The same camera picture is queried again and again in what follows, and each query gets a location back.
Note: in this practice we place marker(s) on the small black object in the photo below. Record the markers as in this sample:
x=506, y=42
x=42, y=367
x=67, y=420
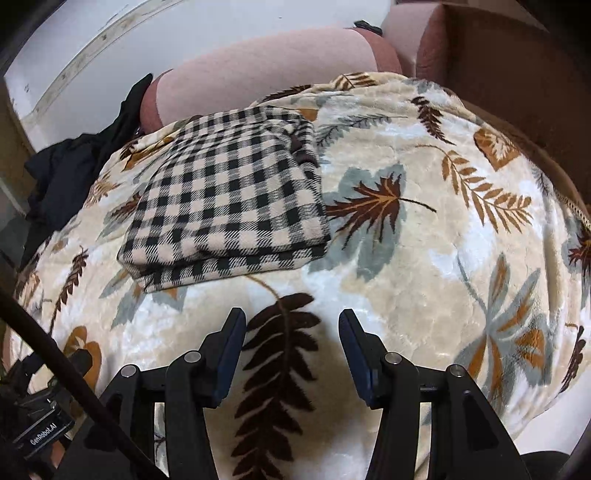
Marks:
x=368, y=26

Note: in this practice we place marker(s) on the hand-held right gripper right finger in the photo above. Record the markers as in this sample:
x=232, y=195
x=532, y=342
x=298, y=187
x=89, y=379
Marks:
x=358, y=360

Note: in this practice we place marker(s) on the pale pink sofa cushion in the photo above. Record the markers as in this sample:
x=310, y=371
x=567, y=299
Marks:
x=277, y=64
x=401, y=32

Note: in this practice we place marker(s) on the leaf print plush blanket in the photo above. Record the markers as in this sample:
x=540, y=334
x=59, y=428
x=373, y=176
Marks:
x=438, y=258

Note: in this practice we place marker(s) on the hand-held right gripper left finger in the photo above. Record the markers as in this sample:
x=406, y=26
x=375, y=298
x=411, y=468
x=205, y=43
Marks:
x=231, y=355

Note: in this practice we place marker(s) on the black and cream checked garment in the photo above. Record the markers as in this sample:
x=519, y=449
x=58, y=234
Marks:
x=221, y=198

